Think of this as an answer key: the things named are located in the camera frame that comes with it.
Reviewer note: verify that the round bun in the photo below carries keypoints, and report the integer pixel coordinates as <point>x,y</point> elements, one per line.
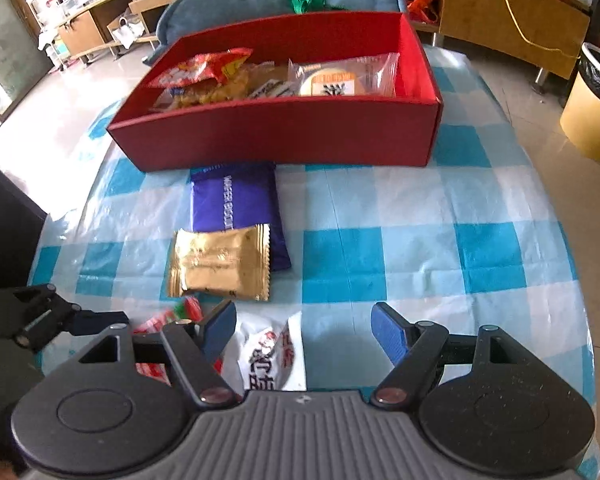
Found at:
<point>373,75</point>

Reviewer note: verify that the red white candy packet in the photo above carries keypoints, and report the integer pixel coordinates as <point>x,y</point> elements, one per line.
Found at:
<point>149,354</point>

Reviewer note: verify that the rolled blue cushion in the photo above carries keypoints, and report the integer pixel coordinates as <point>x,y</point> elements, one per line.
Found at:
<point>184,17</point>

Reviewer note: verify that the blue checkered tablecloth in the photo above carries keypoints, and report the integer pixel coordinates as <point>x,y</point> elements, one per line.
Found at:
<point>468,240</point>

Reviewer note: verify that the gold snack packet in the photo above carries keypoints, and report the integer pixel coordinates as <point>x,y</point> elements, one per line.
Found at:
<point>232,264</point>

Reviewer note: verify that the white duck gizzard packet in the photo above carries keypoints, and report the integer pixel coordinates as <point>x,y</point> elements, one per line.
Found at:
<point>265,354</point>

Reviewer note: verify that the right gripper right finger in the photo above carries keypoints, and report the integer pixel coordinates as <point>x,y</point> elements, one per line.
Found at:
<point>414,350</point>

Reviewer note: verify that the yellow trash bin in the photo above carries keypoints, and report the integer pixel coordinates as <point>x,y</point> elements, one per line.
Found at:
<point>580,120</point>

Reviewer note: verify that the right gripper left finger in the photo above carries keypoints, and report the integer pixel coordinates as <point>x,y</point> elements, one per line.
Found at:
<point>192,349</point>

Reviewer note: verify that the yellow waffle snack packet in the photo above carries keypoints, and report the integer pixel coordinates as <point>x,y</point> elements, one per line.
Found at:
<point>247,79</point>

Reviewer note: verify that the white green kaprons packet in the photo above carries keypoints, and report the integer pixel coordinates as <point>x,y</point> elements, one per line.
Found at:
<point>273,89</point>

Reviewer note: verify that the red cardboard box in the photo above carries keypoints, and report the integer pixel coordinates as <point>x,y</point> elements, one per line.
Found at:
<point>363,130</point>

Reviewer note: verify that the red orange snack packet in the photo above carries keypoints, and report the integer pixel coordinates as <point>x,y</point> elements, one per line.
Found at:
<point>219,66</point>

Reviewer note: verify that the purple wafer biscuit packet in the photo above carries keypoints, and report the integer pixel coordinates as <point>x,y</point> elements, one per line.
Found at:
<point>237,196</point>

